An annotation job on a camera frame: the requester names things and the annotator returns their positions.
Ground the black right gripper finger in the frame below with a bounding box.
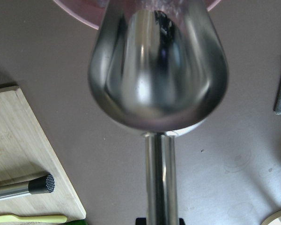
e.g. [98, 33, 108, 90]
[135, 217, 186, 225]

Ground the steel ice scoop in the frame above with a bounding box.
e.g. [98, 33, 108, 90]
[89, 0, 229, 225]

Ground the pink bowl of ice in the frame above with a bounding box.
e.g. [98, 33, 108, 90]
[55, 0, 220, 34]

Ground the green lime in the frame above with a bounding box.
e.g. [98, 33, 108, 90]
[65, 219, 88, 225]

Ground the steel muddler black tip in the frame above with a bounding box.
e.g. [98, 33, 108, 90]
[0, 174, 55, 201]

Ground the yellow plastic knife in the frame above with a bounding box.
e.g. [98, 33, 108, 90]
[0, 215, 67, 223]

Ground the bamboo cutting board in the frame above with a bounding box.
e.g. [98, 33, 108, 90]
[0, 86, 86, 221]

